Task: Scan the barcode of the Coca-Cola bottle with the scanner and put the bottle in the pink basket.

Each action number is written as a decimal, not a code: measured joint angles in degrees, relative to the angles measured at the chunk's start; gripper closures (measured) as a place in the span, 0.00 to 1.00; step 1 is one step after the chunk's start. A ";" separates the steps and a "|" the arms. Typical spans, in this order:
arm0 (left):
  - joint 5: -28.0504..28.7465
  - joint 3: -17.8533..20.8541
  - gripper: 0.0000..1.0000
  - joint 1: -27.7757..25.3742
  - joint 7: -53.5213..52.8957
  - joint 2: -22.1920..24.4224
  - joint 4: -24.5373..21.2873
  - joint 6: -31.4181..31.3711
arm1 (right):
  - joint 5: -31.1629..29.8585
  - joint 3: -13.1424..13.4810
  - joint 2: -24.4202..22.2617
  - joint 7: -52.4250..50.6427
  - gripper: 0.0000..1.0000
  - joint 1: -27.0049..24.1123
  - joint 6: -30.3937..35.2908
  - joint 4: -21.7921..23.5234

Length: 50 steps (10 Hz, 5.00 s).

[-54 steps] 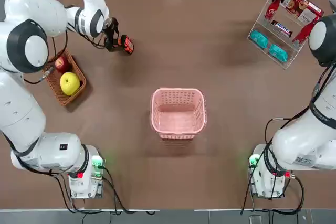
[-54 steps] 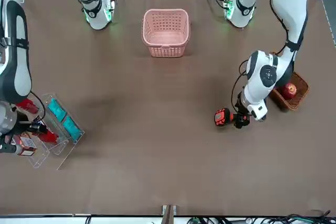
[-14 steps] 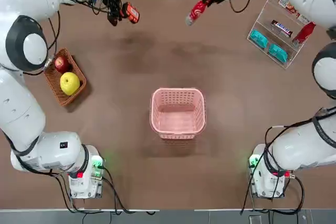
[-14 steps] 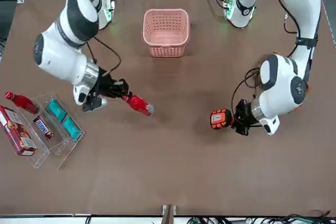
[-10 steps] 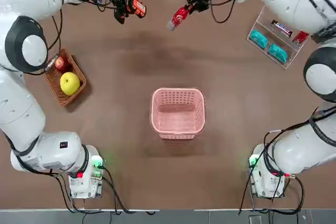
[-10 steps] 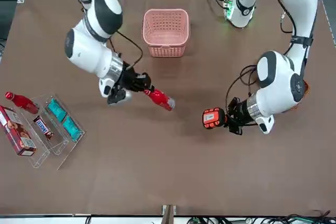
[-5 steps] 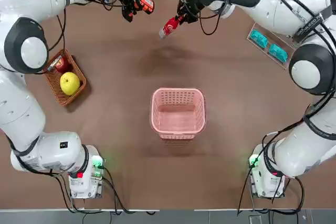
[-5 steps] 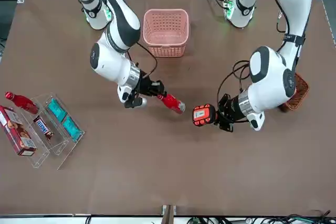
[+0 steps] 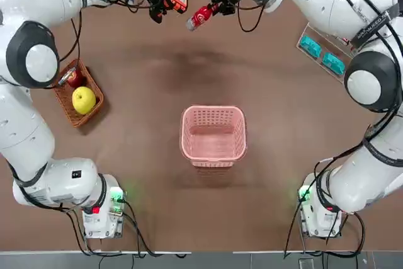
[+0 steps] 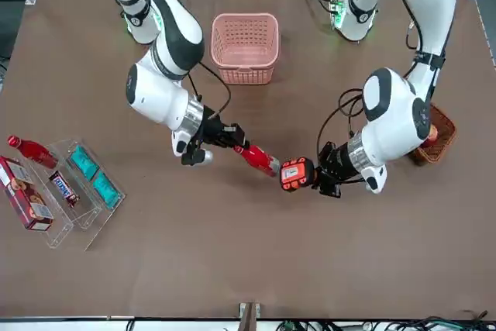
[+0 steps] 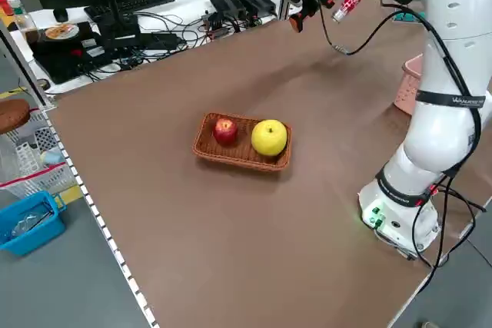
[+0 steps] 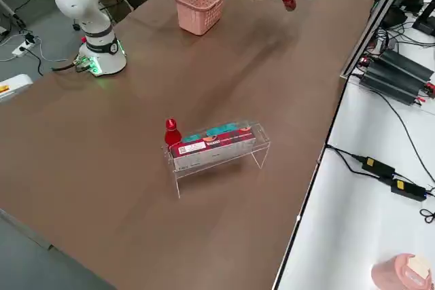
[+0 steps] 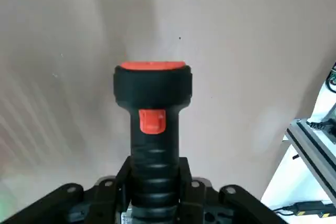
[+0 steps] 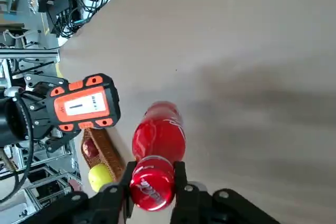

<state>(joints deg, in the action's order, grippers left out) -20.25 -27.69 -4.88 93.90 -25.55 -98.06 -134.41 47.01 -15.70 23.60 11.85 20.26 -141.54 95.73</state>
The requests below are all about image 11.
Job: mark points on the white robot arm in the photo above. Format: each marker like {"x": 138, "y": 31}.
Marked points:
{"x": 442, "y": 132}

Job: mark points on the pink plastic basket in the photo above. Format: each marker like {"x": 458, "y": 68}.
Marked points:
{"x": 409, "y": 90}

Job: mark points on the brown wicker tray basket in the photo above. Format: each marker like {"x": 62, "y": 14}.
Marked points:
{"x": 238, "y": 155}

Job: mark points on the clear bottle with white cap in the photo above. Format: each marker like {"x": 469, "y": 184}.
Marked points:
{"x": 23, "y": 20}

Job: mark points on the white basket with red rim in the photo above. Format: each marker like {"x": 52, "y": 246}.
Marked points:
{"x": 42, "y": 178}

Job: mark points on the yellow apple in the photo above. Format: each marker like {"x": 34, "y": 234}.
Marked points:
{"x": 269, "y": 138}

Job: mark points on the red apple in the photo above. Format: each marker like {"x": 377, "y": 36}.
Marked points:
{"x": 225, "y": 132}

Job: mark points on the black computer mouse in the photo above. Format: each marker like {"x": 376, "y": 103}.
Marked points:
{"x": 60, "y": 15}

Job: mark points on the orange printed round disc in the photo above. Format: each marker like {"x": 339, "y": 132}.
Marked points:
{"x": 60, "y": 31}

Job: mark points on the black flat equipment box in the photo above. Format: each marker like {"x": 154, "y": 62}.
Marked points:
{"x": 65, "y": 59}

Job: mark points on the brown woven object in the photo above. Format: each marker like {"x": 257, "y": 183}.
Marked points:
{"x": 13, "y": 114}

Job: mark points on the blue plastic bin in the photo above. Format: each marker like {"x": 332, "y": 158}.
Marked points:
{"x": 34, "y": 224}

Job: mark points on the aluminium frame post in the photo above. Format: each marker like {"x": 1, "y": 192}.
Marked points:
{"x": 286, "y": 9}

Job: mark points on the grey metal frame beam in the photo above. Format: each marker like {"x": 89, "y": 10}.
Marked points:
{"x": 23, "y": 67}

